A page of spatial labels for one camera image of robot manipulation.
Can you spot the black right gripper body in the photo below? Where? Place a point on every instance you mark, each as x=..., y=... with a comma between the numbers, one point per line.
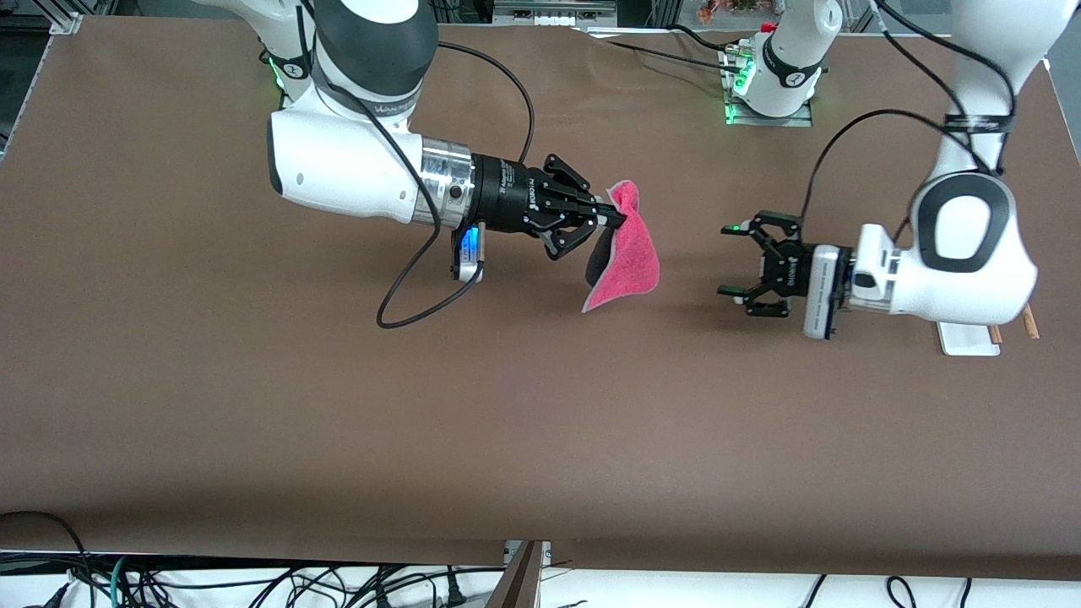
x=505, y=203

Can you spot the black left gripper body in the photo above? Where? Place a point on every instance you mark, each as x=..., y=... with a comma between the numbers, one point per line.
x=790, y=272

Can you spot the pink towel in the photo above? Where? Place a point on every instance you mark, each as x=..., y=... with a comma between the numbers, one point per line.
x=629, y=262

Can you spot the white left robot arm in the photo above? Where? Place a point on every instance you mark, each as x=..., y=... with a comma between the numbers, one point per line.
x=971, y=253

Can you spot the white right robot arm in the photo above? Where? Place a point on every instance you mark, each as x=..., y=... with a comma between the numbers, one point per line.
x=338, y=160

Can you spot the brown table cover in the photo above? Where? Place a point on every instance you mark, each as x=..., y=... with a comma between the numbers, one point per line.
x=540, y=405

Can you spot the white power strip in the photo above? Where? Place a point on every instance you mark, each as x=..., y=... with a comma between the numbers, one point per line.
x=559, y=19

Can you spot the white rectangular tray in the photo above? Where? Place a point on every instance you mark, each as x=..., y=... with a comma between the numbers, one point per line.
x=967, y=339

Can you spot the orange plant decoration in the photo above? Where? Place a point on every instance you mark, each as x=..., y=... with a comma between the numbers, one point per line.
x=726, y=8

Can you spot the wooden table leg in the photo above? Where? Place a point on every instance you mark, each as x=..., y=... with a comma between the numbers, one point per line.
x=517, y=583

